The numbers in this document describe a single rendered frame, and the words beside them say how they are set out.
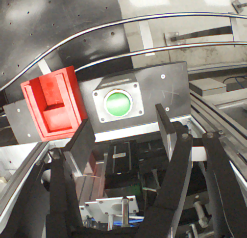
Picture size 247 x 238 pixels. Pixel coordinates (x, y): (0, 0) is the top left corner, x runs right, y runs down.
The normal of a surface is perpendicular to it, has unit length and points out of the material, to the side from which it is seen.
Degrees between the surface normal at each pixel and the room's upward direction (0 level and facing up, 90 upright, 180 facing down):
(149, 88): 0
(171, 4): 0
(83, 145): 88
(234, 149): 90
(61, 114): 0
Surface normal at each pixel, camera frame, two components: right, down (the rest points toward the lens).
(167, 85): 0.00, 0.37
